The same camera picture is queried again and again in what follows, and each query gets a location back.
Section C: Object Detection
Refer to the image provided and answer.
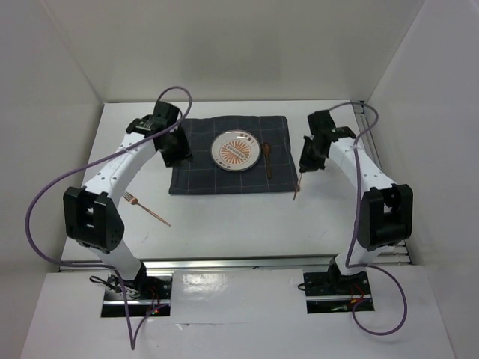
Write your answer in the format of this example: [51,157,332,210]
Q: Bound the orange patterned plate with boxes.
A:
[210,129,262,172]

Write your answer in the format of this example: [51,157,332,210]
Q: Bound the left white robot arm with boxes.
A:
[63,101,192,298]

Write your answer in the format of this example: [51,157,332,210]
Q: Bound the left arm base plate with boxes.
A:
[89,274,172,318]

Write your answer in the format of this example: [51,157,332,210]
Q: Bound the front aluminium rail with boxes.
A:
[58,253,412,272]

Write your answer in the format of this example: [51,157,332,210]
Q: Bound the dark grey checked cloth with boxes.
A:
[168,115,298,195]

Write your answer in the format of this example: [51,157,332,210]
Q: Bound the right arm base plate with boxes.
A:
[297,269,375,314]

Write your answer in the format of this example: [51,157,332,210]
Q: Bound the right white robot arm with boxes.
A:
[299,110,413,294]

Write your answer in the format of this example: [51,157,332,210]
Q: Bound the copper spoon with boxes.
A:
[262,142,272,180]

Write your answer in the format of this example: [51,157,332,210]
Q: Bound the copper knife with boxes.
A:
[293,172,303,201]

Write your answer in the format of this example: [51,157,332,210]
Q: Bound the copper fork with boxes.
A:
[123,191,171,227]

